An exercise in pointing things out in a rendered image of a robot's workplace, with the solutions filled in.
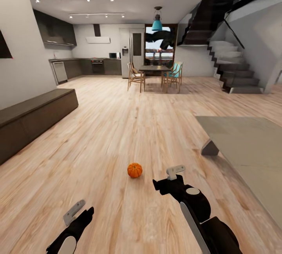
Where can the pumpkin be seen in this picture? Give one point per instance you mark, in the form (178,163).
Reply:
(135,170)

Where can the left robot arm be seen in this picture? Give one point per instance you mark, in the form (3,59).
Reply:
(66,242)

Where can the fridge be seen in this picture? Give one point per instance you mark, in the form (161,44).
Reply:
(131,48)

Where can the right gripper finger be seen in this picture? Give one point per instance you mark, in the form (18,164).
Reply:
(155,184)

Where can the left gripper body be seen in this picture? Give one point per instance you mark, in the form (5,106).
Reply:
(82,221)

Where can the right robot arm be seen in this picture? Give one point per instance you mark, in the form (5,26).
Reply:
(213,236)

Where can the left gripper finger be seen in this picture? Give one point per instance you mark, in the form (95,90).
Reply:
(91,211)

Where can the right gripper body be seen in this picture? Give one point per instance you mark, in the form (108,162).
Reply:
(167,186)

